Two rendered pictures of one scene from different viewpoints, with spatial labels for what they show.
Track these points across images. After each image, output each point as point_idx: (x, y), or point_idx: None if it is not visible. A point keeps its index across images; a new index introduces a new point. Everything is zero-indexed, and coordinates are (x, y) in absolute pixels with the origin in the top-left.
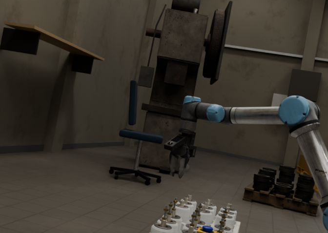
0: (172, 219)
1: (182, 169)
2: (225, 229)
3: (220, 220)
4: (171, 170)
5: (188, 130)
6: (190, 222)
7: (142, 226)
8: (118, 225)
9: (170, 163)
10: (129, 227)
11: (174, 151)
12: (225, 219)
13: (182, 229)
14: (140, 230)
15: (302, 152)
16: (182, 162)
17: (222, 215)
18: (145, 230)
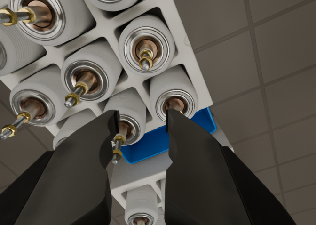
0: (162, 89)
1: (71, 136)
2: (57, 144)
3: (140, 204)
4: (180, 116)
5: None
6: (127, 114)
7: (284, 175)
8: (311, 149)
9: (217, 150)
10: (297, 158)
11: None
12: (131, 211)
13: (61, 9)
14: (279, 163)
15: None
16: (67, 182)
17: (147, 221)
18: (273, 167)
